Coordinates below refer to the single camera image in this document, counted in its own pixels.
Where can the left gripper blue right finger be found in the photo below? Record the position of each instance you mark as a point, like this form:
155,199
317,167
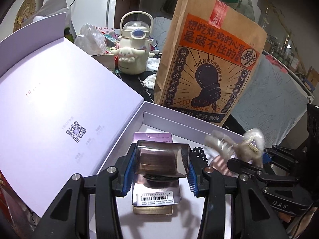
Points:
192,179

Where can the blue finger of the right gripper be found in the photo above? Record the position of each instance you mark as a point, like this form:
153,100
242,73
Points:
266,158
240,167

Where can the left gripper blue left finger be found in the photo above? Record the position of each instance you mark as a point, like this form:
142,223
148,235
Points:
129,173

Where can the cream hair claw clip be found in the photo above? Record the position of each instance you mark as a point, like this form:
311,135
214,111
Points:
250,148

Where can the black polka dot scrunchie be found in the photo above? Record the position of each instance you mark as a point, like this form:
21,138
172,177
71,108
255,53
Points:
199,153

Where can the purple small box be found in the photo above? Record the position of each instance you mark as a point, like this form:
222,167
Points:
154,137

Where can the gold rectangular box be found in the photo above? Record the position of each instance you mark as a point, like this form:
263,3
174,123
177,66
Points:
153,210

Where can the right hand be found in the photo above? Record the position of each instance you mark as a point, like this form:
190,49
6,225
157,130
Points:
302,223

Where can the light blue cushion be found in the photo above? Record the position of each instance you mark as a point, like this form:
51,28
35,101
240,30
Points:
272,103

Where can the lavender open gift box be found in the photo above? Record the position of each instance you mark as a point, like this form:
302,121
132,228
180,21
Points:
63,112

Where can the brown fried chicken paper bag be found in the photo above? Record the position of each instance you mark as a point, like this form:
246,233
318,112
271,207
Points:
209,56

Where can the white cartoon water bottle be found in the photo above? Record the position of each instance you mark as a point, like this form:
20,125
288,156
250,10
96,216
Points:
134,44

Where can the white refrigerator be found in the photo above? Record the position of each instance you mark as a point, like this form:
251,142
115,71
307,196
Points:
100,13

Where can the woven round mat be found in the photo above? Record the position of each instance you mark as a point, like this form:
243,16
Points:
26,10

